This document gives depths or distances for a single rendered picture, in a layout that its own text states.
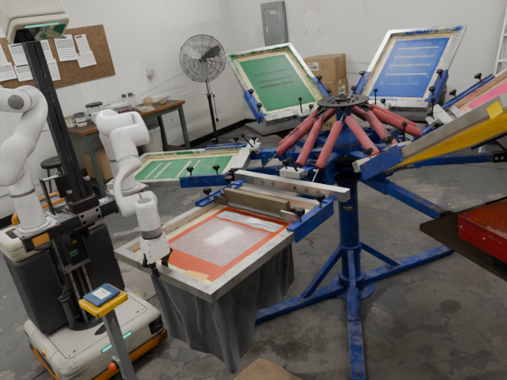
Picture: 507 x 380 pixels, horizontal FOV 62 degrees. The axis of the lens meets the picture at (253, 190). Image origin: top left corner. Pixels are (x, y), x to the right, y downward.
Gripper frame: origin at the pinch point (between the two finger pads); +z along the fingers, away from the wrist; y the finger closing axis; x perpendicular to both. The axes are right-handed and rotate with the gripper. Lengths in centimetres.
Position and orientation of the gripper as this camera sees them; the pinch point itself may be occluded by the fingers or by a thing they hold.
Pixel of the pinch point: (160, 269)
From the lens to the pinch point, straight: 167.2
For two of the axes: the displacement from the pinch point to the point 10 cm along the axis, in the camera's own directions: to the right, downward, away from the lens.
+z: 1.2, 9.2, 3.7
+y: -6.4, 3.6, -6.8
